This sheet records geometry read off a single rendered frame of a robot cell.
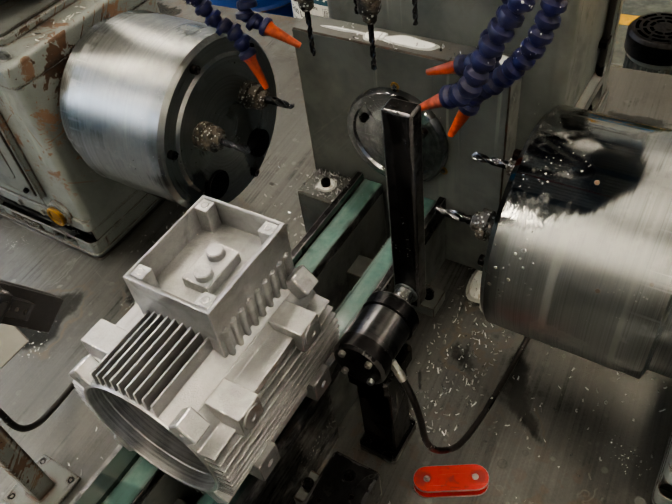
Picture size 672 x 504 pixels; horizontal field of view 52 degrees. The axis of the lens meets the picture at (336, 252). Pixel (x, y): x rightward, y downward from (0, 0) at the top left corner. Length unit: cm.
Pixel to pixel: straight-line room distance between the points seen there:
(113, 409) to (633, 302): 51
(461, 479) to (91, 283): 65
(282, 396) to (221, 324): 10
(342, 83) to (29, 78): 41
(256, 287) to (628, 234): 34
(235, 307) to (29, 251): 70
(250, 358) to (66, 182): 54
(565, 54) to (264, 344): 53
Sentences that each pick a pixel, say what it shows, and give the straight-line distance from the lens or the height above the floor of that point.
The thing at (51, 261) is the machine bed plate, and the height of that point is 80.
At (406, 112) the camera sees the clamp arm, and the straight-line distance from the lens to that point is 59.
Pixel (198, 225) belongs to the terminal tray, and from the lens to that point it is 71.
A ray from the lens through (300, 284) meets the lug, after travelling 68.
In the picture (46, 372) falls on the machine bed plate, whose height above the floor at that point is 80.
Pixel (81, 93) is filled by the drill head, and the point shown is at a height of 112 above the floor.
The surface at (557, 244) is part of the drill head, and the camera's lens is 67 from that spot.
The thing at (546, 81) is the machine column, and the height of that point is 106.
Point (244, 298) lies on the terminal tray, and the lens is 64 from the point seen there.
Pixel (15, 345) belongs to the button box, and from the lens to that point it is 80.
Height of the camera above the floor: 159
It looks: 47 degrees down
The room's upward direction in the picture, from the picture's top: 9 degrees counter-clockwise
